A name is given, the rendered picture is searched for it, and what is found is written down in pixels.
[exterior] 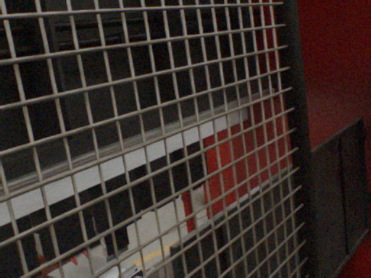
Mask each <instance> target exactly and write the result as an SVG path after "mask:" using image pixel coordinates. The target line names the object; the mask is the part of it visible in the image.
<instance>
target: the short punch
mask: <svg viewBox="0 0 371 278"><path fill-rule="evenodd" d="M114 238H115V242H117V249H118V253H119V255H121V254H122V253H124V252H125V251H127V250H129V249H128V245H129V244H130V243H129V239H128V231H127V227H126V228H124V229H122V230H120V231H119V232H117V233H115V234H114ZM100 240H101V246H102V250H103V254H104V256H106V260H107V263H109V262H110V261H111V260H113V259H114V258H116V255H115V254H114V247H113V243H112V236H111V235H105V236H104V237H103V238H102V239H100Z"/></svg>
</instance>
